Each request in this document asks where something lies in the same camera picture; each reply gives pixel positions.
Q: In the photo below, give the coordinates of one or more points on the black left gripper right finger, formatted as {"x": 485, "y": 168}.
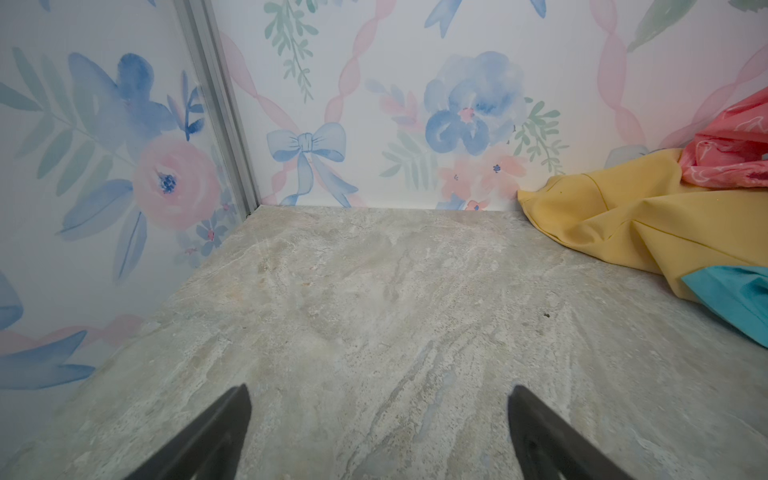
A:
{"x": 547, "y": 447}

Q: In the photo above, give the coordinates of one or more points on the pink patterned cloth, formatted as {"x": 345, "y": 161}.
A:
{"x": 731, "y": 152}

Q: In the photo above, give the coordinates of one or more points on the yellow cloth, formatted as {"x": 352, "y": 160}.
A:
{"x": 642, "y": 215}

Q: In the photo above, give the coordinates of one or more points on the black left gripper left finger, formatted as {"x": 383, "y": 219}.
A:
{"x": 209, "y": 447}

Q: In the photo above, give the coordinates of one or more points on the left aluminium corner post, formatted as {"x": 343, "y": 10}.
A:
{"x": 203, "y": 39}

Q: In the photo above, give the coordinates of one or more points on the teal cloth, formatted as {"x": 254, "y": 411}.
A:
{"x": 737, "y": 294}

